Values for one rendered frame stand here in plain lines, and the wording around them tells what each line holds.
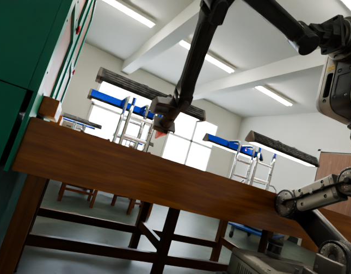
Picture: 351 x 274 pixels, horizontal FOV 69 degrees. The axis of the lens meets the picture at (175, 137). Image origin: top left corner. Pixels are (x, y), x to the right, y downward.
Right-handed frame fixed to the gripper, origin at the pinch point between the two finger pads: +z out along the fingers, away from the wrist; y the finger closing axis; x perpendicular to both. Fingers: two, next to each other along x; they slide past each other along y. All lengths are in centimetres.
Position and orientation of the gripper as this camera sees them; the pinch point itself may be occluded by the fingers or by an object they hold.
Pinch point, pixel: (155, 136)
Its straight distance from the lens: 116.9
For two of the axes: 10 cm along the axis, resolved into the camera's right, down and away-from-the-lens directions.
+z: -4.7, 6.3, 6.2
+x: 0.4, 7.2, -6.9
